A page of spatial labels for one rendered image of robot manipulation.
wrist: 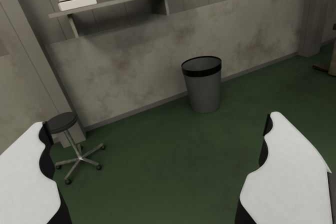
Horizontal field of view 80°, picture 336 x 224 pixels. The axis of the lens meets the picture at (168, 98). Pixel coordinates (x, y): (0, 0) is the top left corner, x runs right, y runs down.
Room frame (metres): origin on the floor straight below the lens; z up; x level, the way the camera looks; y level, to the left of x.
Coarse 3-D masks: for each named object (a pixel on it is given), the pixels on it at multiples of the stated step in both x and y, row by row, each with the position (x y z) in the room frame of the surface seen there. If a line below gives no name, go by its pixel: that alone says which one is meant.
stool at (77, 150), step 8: (64, 112) 2.02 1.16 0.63; (72, 112) 1.98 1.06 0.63; (48, 120) 1.91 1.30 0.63; (56, 120) 1.87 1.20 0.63; (64, 120) 1.84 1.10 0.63; (72, 120) 1.81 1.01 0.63; (56, 128) 1.71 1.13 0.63; (64, 128) 1.72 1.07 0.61; (72, 144) 1.84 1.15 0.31; (80, 152) 1.95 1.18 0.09; (88, 152) 1.92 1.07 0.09; (64, 160) 1.87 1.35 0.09; (72, 160) 1.84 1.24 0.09; (80, 160) 1.83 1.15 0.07; (88, 160) 1.78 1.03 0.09; (56, 168) 1.83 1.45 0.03; (72, 168) 1.71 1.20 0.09; (96, 168) 1.69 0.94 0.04
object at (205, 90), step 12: (192, 60) 2.81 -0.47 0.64; (204, 60) 2.79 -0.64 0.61; (216, 60) 2.65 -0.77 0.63; (192, 72) 2.34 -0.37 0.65; (204, 72) 2.29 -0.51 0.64; (216, 72) 2.34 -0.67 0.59; (192, 84) 2.38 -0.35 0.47; (204, 84) 2.31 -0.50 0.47; (216, 84) 2.35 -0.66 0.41; (192, 96) 2.42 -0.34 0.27; (204, 96) 2.32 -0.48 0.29; (216, 96) 2.36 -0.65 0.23; (192, 108) 2.49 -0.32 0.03; (204, 108) 2.34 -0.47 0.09; (216, 108) 2.38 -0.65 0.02
